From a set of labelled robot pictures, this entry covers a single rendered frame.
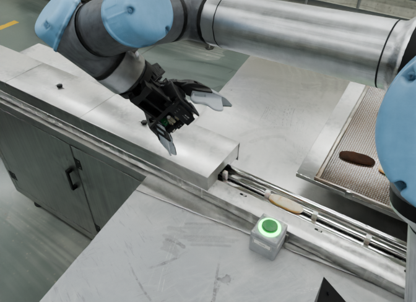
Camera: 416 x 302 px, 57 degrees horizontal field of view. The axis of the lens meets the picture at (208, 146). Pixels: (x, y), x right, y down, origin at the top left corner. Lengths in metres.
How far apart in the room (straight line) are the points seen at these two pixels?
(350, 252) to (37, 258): 1.57
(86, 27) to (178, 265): 0.65
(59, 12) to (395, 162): 0.43
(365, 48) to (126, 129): 0.90
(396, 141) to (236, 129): 1.10
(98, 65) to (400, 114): 0.42
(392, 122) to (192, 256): 0.79
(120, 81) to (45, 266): 1.60
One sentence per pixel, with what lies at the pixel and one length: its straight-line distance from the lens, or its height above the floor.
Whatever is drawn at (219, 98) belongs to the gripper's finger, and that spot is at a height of 1.27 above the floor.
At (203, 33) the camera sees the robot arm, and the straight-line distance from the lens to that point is 0.55.
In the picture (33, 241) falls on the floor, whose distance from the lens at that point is 2.22.
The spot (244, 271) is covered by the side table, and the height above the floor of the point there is 0.82.
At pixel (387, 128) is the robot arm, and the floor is 1.50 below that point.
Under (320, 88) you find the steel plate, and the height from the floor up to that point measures 0.82.
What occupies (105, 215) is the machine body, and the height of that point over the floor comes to 0.42.
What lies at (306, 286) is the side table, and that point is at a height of 0.82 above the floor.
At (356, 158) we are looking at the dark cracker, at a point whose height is 0.92.
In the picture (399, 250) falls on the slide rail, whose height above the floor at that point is 0.85.
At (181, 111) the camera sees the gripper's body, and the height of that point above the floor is 1.30.
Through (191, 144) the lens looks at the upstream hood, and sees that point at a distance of 1.14.
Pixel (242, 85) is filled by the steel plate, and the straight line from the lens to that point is 1.60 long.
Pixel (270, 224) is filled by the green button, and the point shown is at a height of 0.91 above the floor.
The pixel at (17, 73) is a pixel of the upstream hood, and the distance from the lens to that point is 1.65.
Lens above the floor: 1.66
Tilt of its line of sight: 41 degrees down
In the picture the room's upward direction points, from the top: straight up
